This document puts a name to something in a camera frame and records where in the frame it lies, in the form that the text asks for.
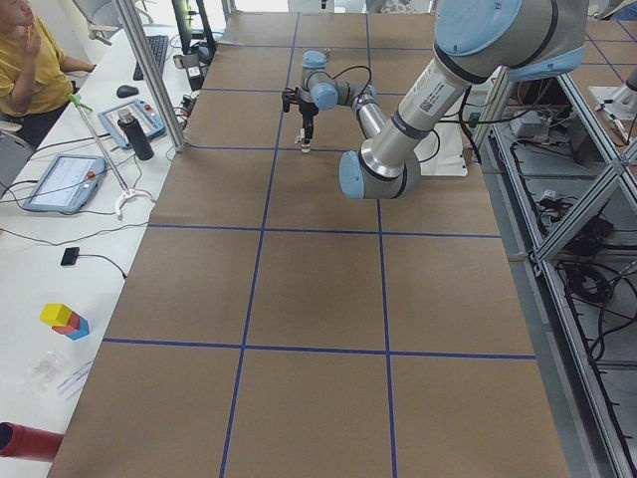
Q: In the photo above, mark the person in yellow shirt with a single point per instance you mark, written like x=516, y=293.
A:
x=35, y=87

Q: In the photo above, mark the red toy block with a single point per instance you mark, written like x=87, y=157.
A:
x=72, y=325

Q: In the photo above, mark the red cylinder tube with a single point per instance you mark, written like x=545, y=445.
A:
x=25, y=442

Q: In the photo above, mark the black keyboard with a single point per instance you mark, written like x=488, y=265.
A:
x=158, y=46

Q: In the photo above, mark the reacher grabber stick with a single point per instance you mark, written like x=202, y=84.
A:
x=127, y=192

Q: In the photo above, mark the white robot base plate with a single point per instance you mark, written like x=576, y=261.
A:
x=441, y=153

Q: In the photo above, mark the black computer mouse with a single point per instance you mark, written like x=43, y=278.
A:
x=126, y=91

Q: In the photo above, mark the white PPR valve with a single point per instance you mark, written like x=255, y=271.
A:
x=304, y=146

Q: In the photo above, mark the blue toy block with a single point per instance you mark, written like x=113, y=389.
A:
x=84, y=331

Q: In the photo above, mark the aluminium frame post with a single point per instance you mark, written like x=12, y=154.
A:
x=154, y=81

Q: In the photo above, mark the blue teach pendant near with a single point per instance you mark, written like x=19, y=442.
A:
x=67, y=184

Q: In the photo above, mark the clear plastic bag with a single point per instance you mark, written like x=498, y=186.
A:
x=47, y=372

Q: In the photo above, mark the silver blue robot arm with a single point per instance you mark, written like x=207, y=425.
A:
x=533, y=40

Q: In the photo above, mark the small black box device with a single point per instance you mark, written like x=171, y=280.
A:
x=70, y=256

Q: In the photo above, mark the yellow toy block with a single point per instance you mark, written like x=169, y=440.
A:
x=55, y=314

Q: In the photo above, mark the black water bottle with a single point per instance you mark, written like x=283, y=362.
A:
x=134, y=134

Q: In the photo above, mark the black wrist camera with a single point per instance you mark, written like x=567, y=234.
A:
x=290, y=97

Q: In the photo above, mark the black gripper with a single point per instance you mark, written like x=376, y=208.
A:
x=307, y=116

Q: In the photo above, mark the brown paper table mat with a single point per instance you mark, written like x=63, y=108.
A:
x=271, y=327

